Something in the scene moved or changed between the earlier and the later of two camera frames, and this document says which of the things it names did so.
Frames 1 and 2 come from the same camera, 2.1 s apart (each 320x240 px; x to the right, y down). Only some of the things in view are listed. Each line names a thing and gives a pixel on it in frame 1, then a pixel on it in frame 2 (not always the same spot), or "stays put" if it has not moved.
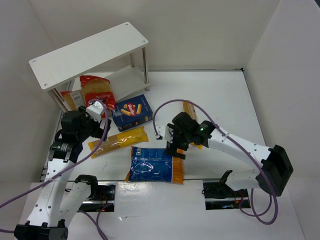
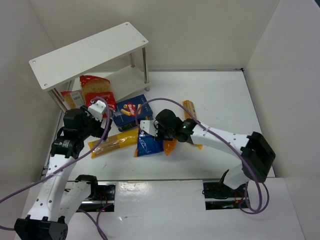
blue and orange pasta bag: x=149 y=164 -> x=147 y=144
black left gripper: x=100 y=125 stays put
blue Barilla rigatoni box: x=132 y=112 stays put
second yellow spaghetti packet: x=189 y=108 stays put
